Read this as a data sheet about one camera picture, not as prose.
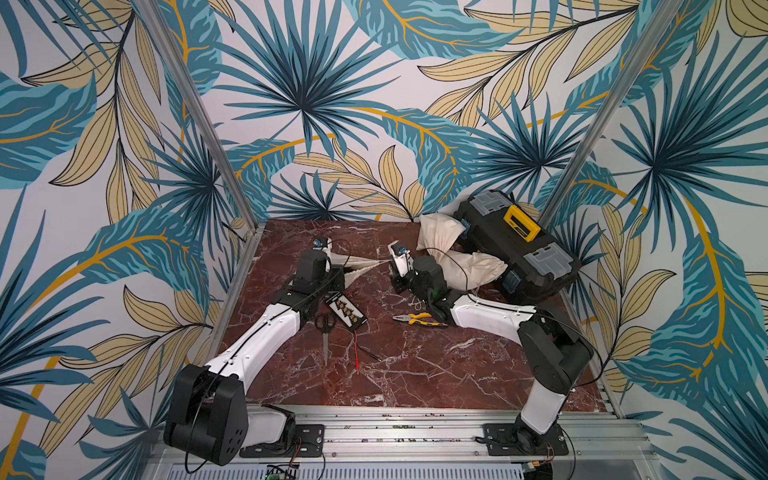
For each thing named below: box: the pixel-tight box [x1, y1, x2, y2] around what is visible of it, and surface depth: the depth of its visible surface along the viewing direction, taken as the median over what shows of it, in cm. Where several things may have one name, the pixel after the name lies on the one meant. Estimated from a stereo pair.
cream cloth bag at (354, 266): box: [330, 252, 391, 289], surface depth 87 cm
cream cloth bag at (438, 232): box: [416, 212, 467, 256], surface depth 105 cm
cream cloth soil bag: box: [417, 239, 508, 291], surface depth 99 cm
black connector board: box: [325, 292, 369, 329], surface depth 97 cm
